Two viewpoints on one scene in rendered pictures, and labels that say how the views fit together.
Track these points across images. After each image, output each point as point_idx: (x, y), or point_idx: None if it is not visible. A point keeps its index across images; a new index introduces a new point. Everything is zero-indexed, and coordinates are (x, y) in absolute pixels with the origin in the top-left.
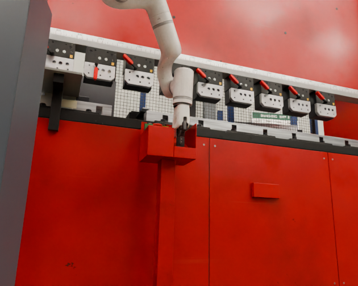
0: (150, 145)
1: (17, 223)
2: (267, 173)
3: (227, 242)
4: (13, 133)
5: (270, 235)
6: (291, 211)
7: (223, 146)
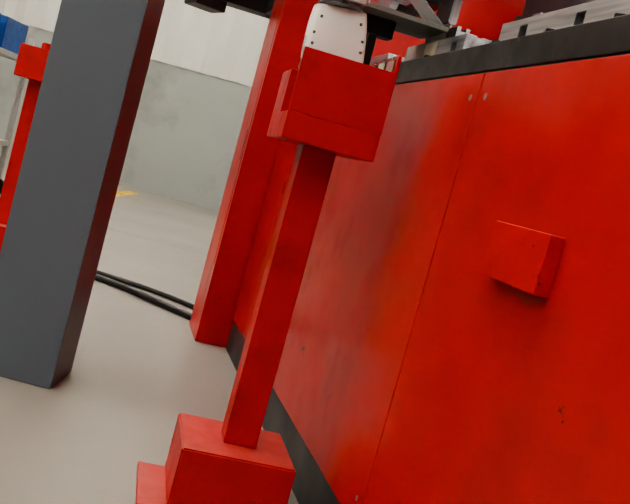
0: (272, 115)
1: (74, 214)
2: (558, 185)
3: (414, 406)
4: (46, 114)
5: (484, 438)
6: (569, 370)
7: (498, 93)
